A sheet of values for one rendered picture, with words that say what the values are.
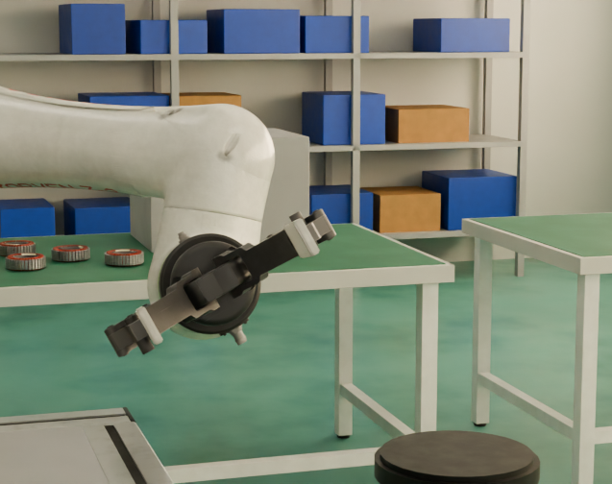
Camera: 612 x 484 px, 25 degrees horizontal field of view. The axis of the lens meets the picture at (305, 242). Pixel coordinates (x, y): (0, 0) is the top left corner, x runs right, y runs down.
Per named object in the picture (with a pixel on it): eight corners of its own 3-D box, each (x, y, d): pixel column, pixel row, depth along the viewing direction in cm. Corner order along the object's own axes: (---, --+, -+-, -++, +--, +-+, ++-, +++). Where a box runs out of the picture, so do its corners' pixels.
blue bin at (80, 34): (60, 53, 756) (58, 4, 752) (110, 53, 765) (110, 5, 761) (72, 54, 717) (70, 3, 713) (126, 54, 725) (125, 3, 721)
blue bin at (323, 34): (286, 52, 793) (286, 15, 790) (348, 51, 802) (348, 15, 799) (305, 53, 753) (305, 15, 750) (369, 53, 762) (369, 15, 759)
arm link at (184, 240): (135, 257, 131) (221, 210, 133) (197, 366, 132) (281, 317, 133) (136, 255, 125) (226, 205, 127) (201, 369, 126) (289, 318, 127)
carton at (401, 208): (358, 223, 820) (358, 187, 817) (416, 221, 830) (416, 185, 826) (379, 232, 782) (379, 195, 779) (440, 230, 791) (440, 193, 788)
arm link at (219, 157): (7, 196, 160) (-60, 181, 150) (22, 97, 161) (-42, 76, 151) (284, 227, 143) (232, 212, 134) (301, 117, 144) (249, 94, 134)
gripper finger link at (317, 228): (301, 247, 115) (332, 229, 115) (309, 245, 110) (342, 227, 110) (292, 231, 115) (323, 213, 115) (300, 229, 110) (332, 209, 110)
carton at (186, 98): (161, 142, 779) (160, 92, 775) (224, 141, 790) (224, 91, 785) (176, 149, 742) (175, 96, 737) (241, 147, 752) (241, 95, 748)
